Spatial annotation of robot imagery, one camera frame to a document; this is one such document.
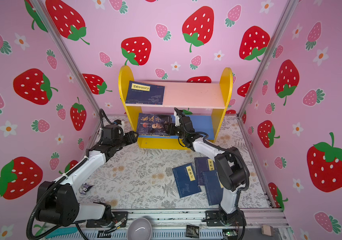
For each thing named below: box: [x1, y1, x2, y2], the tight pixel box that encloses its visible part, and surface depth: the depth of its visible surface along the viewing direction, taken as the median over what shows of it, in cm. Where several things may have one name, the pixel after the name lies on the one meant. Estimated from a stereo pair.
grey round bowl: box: [127, 217, 152, 240], surface depth 71 cm
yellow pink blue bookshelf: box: [118, 65, 233, 150], surface depth 77 cm
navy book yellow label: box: [125, 80, 165, 105], surface depth 75 cm
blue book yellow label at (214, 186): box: [202, 170, 224, 206], surface depth 84 cm
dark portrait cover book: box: [137, 113, 172, 137], surface depth 92 cm
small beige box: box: [261, 224, 274, 237], surface depth 71 cm
